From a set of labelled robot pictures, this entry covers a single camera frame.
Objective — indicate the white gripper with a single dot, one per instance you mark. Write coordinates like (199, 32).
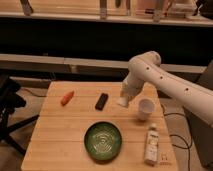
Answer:
(131, 88)

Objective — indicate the wooden table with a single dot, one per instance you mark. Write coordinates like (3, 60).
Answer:
(57, 142)

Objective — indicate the black rectangular remote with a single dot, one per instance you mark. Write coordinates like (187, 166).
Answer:
(101, 101)

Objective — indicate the green ceramic bowl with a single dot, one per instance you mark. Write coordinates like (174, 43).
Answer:
(103, 141)

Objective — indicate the black office chair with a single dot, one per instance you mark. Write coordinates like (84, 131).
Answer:
(9, 101)

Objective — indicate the white bottle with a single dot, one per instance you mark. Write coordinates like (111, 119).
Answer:
(151, 146)

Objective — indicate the dark cabinet at right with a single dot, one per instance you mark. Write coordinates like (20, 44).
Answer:
(201, 133)

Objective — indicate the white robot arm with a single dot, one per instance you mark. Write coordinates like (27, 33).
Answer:
(146, 68)

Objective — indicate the orange carrot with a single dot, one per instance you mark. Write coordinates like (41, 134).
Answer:
(66, 98)

